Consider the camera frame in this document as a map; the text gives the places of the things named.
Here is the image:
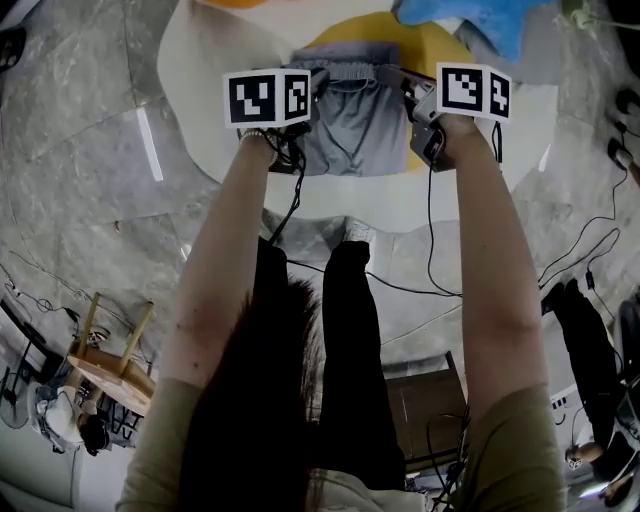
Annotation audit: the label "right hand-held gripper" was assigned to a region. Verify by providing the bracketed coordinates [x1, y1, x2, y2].
[399, 62, 514, 174]

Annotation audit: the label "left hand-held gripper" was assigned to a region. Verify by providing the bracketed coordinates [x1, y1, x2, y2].
[222, 67, 330, 176]

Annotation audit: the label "grey shorts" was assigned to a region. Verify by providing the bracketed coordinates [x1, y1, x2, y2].
[288, 42, 417, 179]

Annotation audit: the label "person's left forearm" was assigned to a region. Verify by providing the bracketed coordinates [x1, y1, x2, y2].
[158, 128, 281, 394]

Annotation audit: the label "person's right forearm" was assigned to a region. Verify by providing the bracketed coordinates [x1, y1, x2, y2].
[443, 113, 551, 426]

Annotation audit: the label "fried egg shaped rug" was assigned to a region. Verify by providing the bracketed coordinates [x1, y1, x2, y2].
[156, 0, 561, 236]

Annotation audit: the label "blue star cushion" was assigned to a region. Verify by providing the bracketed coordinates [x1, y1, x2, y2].
[391, 0, 557, 65]

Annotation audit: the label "orange flower cushion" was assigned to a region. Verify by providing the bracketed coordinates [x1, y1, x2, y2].
[202, 0, 274, 10]

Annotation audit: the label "person's right white shoe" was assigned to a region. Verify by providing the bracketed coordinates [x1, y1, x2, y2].
[343, 218, 375, 245]

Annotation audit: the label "person's left leg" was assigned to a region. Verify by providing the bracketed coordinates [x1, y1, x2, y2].
[252, 237, 324, 426]

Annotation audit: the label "person's leg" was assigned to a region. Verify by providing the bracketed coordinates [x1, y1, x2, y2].
[318, 239, 407, 492]
[252, 237, 324, 426]

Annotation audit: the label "person's right leg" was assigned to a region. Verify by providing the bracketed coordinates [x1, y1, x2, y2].
[318, 239, 407, 492]

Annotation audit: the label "black round container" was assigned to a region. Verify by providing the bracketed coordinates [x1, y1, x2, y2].
[0, 25, 27, 76]

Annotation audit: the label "wooden stool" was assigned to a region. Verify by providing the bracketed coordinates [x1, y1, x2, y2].
[66, 291, 157, 417]

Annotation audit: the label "person's olive shirt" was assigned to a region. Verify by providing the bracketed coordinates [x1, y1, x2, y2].
[115, 377, 569, 512]

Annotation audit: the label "black floor fan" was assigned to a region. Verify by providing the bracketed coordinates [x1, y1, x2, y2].
[0, 372, 31, 430]

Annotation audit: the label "white bead bracelet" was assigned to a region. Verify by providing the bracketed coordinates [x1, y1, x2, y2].
[238, 128, 280, 167]

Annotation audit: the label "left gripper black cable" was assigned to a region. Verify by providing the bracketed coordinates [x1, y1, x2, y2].
[268, 149, 307, 246]

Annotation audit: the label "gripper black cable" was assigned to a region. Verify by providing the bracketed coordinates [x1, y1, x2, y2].
[268, 149, 307, 246]
[426, 164, 464, 299]

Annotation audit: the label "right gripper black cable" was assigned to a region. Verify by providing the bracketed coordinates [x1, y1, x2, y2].
[426, 164, 464, 299]

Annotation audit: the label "black floor cable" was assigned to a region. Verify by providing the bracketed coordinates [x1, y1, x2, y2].
[284, 257, 464, 299]
[537, 169, 629, 291]

